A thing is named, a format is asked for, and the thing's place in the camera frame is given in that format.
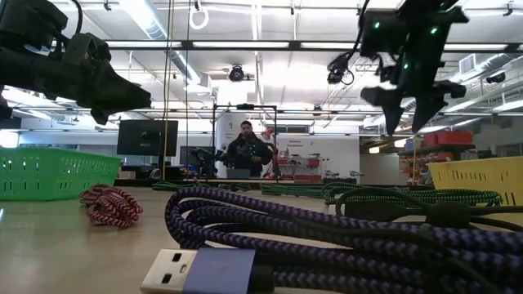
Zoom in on small black monitor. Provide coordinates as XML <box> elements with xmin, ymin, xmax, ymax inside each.
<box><xmin>179</xmin><ymin>145</ymin><xmax>217</xmax><ymax>168</ymax></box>

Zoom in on white cable loop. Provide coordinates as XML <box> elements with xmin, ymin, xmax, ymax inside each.
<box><xmin>188</xmin><ymin>2</ymin><xmax>210</xmax><ymax>31</ymax></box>

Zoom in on person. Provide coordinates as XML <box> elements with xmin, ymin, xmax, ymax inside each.
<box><xmin>223</xmin><ymin>120</ymin><xmax>274</xmax><ymax>179</ymax></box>

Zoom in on black ceiling camera with cable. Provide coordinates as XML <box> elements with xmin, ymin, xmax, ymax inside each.
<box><xmin>325</xmin><ymin>54</ymin><xmax>355</xmax><ymax>86</ymax></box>

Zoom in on black aluminium table frame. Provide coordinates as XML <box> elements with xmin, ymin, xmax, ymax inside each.
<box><xmin>114</xmin><ymin>178</ymin><xmax>328</xmax><ymax>189</ymax></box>

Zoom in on silver air duct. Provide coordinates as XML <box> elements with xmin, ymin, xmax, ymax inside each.
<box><xmin>120</xmin><ymin>0</ymin><xmax>213</xmax><ymax>97</ymax></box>

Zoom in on green braided cable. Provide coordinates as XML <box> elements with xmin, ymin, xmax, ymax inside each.
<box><xmin>150</xmin><ymin>180</ymin><xmax>253</xmax><ymax>193</ymax></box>
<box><xmin>321</xmin><ymin>181</ymin><xmax>504</xmax><ymax>207</ymax></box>
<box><xmin>260</xmin><ymin>182</ymin><xmax>324</xmax><ymax>200</ymax></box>

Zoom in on storage shelf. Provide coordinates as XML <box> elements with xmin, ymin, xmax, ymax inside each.
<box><xmin>398</xmin><ymin>143</ymin><xmax>477</xmax><ymax>185</ymax></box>

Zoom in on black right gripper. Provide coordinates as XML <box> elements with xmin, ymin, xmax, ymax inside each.
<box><xmin>360</xmin><ymin>22</ymin><xmax>467</xmax><ymax>136</ymax></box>

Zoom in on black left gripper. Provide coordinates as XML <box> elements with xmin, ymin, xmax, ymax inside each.
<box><xmin>0</xmin><ymin>32</ymin><xmax>152</xmax><ymax>126</ymax></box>

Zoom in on large black monitor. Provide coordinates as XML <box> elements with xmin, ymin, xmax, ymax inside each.
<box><xmin>116</xmin><ymin>118</ymin><xmax>180</xmax><ymax>158</ymax></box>

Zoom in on green plastic basket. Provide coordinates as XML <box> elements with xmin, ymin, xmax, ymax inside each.
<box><xmin>0</xmin><ymin>146</ymin><xmax>123</xmax><ymax>202</ymax></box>

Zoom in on black overhead beam with lights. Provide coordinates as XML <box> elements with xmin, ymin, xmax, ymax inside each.
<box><xmin>101</xmin><ymin>39</ymin><xmax>523</xmax><ymax>52</ymax></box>

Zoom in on yellow plastic basket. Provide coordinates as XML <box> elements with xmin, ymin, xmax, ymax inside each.
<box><xmin>427</xmin><ymin>156</ymin><xmax>523</xmax><ymax>207</ymax></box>

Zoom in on red white braided cable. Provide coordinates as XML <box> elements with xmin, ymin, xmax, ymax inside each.
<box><xmin>78</xmin><ymin>183</ymin><xmax>144</xmax><ymax>229</ymax></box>

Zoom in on black USB cable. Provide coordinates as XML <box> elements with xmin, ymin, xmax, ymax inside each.
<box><xmin>334</xmin><ymin>186</ymin><xmax>523</xmax><ymax>233</ymax></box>

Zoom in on red parts rack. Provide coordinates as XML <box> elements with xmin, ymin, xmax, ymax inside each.
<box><xmin>276</xmin><ymin>156</ymin><xmax>322</xmax><ymax>181</ymax></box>

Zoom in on red storage bins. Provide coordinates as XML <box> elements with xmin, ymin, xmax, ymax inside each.
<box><xmin>422</xmin><ymin>130</ymin><xmax>474</xmax><ymax>148</ymax></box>

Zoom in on purple braided USB cable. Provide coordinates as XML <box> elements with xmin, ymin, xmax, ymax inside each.
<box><xmin>140</xmin><ymin>186</ymin><xmax>523</xmax><ymax>294</ymax></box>

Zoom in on black hanging cable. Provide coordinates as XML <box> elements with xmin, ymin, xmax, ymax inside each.
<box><xmin>184</xmin><ymin>0</ymin><xmax>192</xmax><ymax>180</ymax></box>

